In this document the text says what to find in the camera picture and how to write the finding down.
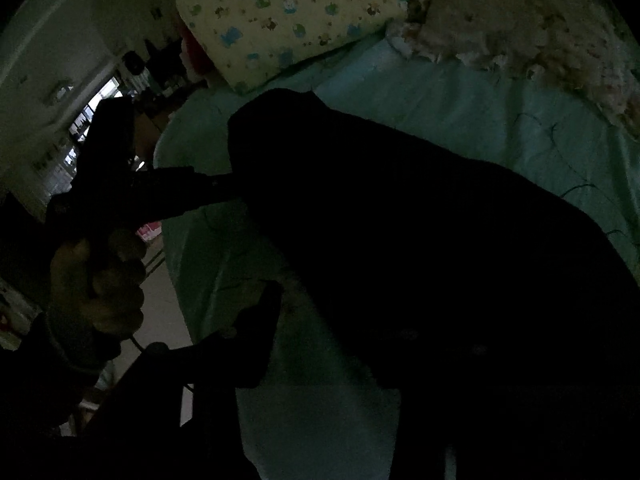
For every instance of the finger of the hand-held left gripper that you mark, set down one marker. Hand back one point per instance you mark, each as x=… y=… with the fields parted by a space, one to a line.
x=195 y=190

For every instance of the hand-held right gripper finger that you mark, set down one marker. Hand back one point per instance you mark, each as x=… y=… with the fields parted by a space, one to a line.
x=264 y=312

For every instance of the black pants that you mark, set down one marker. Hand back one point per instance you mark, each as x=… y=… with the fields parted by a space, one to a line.
x=425 y=270

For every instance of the person's left forearm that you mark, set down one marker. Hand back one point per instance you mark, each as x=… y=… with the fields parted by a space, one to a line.
x=40 y=370

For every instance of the person's left hand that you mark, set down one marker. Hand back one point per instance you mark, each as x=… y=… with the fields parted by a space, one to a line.
x=107 y=290

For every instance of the bright window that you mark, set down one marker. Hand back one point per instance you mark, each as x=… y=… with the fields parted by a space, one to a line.
x=95 y=105

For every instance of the pink box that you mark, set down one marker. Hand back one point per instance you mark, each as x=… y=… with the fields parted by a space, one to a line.
x=150 y=232

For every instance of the red cloth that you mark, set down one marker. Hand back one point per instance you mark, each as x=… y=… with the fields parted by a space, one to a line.
x=194 y=57

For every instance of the animal print pillow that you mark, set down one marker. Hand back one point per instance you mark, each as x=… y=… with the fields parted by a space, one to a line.
x=295 y=15

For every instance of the teal bed sheet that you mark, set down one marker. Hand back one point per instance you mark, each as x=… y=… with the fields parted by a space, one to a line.
x=450 y=105

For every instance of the floral blanket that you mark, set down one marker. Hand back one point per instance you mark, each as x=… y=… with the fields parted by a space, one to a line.
x=530 y=30

